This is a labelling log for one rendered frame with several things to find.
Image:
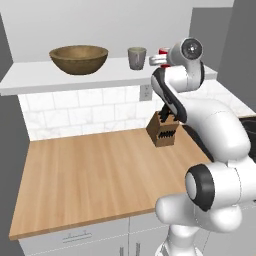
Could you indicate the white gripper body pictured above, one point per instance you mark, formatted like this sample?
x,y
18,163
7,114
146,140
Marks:
x,y
157,60

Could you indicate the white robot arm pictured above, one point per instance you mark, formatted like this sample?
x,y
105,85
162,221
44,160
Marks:
x,y
216,133

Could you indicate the grey cabinet door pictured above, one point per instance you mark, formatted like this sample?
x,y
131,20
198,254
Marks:
x,y
4,50
233,43

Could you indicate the white open cabinet shelf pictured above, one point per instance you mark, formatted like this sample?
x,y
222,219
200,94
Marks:
x,y
40,75

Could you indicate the red cup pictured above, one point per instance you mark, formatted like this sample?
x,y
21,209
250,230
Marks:
x,y
163,50

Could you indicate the wooden knife block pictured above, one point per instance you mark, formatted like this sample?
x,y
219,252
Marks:
x,y
162,130

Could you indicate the brown wooden bowl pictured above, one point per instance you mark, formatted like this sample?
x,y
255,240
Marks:
x,y
79,60

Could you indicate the black hob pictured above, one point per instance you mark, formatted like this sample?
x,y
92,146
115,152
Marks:
x,y
249,125

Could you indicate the narrow grey drawer front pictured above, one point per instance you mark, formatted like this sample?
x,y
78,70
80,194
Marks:
x,y
143,222

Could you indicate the grey cupboard door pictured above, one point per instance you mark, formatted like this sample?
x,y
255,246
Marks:
x,y
150,243
110,248

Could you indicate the white wall outlet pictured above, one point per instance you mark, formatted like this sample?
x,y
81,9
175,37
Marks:
x,y
145,92

